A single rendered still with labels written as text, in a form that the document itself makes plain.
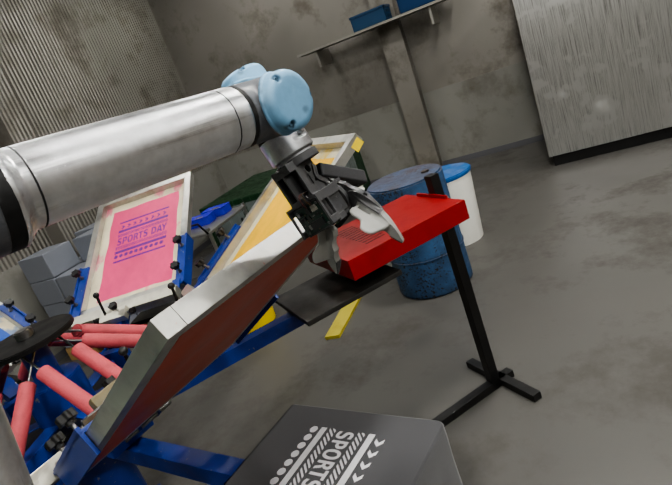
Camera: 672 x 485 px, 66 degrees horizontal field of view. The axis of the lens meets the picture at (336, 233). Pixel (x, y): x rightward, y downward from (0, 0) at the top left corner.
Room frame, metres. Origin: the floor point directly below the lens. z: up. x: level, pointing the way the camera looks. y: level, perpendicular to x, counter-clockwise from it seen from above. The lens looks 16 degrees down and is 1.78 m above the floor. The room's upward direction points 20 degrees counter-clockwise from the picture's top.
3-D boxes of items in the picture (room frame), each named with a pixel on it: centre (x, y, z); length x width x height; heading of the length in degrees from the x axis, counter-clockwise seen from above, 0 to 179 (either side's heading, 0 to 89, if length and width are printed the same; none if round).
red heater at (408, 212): (2.24, -0.20, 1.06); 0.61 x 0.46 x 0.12; 112
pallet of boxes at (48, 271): (5.49, 2.48, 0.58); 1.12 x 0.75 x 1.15; 155
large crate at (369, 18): (7.27, -1.42, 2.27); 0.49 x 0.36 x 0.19; 65
